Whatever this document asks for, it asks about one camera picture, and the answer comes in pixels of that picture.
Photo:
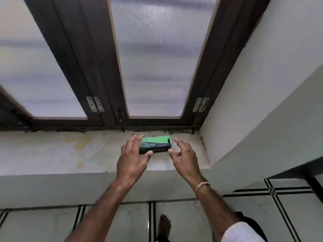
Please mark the green black garbage bag box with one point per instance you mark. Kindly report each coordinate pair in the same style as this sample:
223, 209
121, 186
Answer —
159, 142

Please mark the person's left forearm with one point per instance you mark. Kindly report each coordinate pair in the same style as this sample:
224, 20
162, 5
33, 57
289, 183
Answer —
101, 214

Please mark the pale thread wristband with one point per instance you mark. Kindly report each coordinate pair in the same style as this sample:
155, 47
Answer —
202, 185

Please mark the white stone window sill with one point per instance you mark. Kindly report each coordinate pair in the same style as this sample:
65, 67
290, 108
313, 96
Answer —
37, 153

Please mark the person's right forearm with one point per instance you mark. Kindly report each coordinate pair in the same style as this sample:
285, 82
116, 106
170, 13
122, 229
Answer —
217, 211

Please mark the person's left hand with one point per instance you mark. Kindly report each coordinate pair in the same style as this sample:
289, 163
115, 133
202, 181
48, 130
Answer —
130, 163

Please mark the dark window latch bolt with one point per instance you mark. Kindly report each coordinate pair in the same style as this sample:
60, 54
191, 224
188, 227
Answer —
120, 118

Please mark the dark wooden window frame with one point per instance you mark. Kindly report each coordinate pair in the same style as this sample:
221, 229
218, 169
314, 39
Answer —
83, 47

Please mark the person's right foot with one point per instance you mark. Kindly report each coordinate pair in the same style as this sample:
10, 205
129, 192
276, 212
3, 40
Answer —
164, 224

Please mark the person's right hand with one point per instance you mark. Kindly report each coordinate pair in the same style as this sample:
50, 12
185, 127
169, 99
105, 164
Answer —
186, 161

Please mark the frosted glass window pane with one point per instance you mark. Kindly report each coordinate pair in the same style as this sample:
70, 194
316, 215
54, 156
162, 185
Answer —
161, 60
30, 60

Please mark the silver window hinge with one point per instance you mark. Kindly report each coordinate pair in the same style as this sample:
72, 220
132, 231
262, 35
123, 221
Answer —
200, 104
94, 104

